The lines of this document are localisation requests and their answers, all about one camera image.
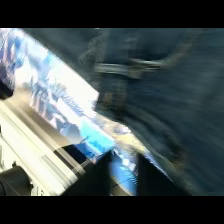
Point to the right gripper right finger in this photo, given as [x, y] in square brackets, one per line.
[153, 180]

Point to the black pants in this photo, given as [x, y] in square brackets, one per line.
[173, 100]

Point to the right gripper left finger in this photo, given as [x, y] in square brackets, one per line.
[91, 178]

